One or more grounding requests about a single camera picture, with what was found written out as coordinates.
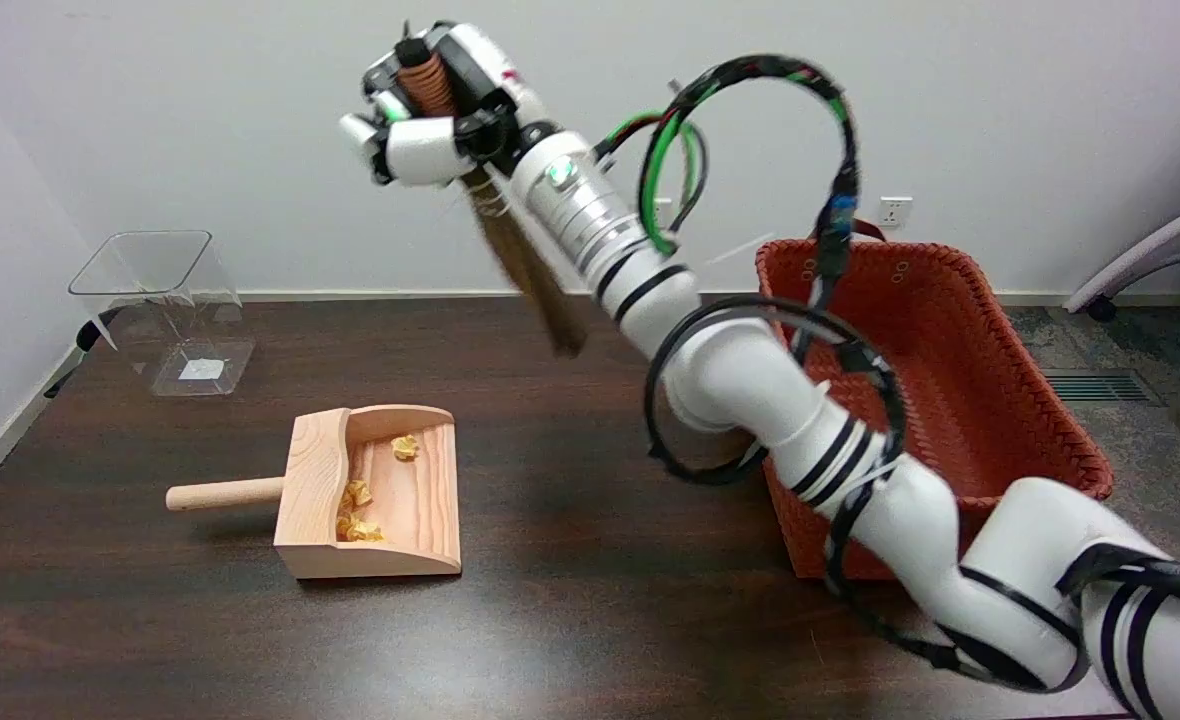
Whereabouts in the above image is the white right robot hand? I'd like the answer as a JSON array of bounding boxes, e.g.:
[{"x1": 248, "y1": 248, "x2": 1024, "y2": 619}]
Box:
[{"x1": 339, "y1": 20, "x2": 557, "y2": 188}]

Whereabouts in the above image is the small brown hand broom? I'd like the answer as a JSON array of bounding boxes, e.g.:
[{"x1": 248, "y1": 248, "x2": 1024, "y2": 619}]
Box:
[{"x1": 393, "y1": 36, "x2": 590, "y2": 359}]

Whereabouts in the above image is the orange woven basket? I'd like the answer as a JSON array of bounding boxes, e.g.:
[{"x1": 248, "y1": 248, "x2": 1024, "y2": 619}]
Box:
[{"x1": 755, "y1": 238, "x2": 1115, "y2": 581}]

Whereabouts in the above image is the clear plastic bin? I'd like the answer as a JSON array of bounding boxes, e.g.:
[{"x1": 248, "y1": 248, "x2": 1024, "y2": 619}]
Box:
[{"x1": 67, "y1": 230, "x2": 256, "y2": 398}]

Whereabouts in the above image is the wooden dustpan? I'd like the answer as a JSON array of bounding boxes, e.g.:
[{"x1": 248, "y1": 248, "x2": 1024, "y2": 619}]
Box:
[{"x1": 165, "y1": 404, "x2": 463, "y2": 581}]

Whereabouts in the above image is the floor vent grille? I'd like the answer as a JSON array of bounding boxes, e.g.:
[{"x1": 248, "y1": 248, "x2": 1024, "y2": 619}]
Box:
[{"x1": 1040, "y1": 369, "x2": 1165, "y2": 407}]

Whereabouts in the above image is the grey office chair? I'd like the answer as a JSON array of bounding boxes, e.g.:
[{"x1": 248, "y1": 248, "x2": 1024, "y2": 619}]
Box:
[{"x1": 1063, "y1": 190, "x2": 1180, "y2": 323}]

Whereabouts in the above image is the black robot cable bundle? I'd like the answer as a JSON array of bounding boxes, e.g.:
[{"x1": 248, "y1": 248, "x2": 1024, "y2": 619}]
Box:
[{"x1": 594, "y1": 54, "x2": 1180, "y2": 694}]

